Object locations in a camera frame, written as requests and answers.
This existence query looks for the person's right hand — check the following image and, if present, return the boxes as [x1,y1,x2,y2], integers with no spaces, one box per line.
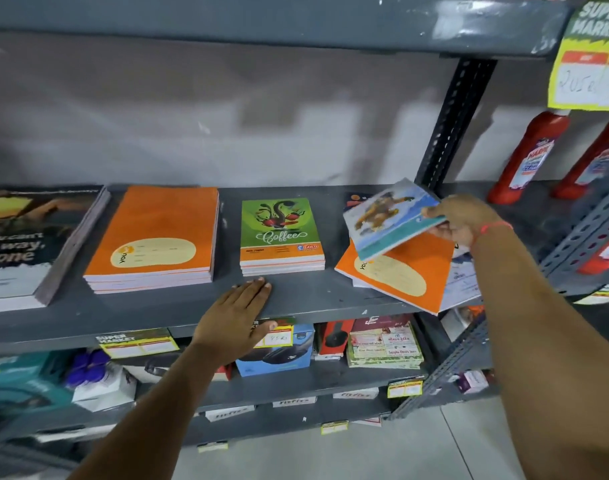
[422,194,505,248]

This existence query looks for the person's left hand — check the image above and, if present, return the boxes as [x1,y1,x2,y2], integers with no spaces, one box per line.
[191,277,278,368]

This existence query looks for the light blue animal notebook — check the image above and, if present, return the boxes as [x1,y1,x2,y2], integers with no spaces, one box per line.
[343,178,448,262]

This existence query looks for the person's right forearm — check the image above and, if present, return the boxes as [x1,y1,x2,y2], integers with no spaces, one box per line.
[469,224,609,480]

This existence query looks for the person's left forearm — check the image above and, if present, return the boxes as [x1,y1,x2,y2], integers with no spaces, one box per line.
[67,341,221,480]

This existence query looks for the yellow red shelf price label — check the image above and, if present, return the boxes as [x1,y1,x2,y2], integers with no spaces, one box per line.
[252,319,295,349]

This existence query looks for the blue computer mouse box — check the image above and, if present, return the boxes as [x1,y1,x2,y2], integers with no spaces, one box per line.
[235,324,316,378]

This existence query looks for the grey metal shelf rack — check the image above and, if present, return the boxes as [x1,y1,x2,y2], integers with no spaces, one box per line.
[0,0,576,458]

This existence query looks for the red thread wristband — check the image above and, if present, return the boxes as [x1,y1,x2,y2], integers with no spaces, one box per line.
[472,221,514,246]

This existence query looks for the orange notebook with cream label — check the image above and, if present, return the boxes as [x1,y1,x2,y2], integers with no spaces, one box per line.
[334,234,456,316]

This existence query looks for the red black product box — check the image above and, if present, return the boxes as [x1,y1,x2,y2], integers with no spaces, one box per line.
[316,319,356,361]

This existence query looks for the white printed booklet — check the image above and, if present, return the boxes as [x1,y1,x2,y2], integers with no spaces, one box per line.
[439,244,483,312]

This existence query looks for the dark cover notebook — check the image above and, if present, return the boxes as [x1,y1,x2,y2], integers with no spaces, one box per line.
[344,192,376,212]

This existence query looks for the stack of green notebooks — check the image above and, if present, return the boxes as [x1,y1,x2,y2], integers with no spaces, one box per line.
[239,197,327,277]

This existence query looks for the red cleaner bottle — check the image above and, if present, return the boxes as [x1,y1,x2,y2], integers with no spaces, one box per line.
[487,110,572,206]
[551,113,609,201]
[577,229,609,276]

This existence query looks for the stack of green printed booklets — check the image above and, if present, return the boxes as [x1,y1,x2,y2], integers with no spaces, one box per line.
[345,315,425,370]

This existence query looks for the yellow green shelf price label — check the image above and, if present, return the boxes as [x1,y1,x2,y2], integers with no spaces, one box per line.
[95,328,180,359]

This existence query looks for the stack of orange notebooks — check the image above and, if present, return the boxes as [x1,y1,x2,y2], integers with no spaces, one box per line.
[83,185,220,295]

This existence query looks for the grey perforated metal rack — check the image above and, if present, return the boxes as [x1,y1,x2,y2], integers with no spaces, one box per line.
[389,160,609,421]

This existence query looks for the white cardboard box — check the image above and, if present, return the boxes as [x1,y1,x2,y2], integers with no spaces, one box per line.
[71,364,138,413]

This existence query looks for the small white purple box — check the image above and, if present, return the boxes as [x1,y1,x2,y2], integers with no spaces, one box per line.
[457,370,490,395]

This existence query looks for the purple capped bottles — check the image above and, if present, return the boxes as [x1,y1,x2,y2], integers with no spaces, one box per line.
[64,349,111,389]

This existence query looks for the yellow white shelf label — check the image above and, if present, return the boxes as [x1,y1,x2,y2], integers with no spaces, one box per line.
[574,284,609,306]

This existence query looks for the yellow hanging price sign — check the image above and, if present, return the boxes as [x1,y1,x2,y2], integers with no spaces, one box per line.
[548,0,609,112]

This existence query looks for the stack of dark photo notebooks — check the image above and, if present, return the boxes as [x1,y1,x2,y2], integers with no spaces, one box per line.
[0,185,111,315]

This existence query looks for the teal product box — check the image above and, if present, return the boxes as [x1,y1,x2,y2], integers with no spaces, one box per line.
[0,351,74,414]

